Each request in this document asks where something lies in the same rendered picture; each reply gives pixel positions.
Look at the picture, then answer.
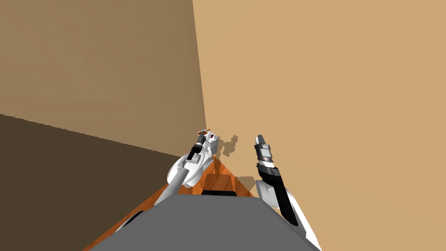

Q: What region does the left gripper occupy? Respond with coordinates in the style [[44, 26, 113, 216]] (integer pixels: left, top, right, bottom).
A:
[[203, 133, 221, 156]]

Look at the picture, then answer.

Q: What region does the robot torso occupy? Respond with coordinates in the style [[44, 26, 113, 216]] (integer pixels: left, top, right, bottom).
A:
[[88, 190, 322, 251]]

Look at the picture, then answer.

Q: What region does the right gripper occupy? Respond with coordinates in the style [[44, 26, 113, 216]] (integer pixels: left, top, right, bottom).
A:
[[254, 142, 272, 161]]

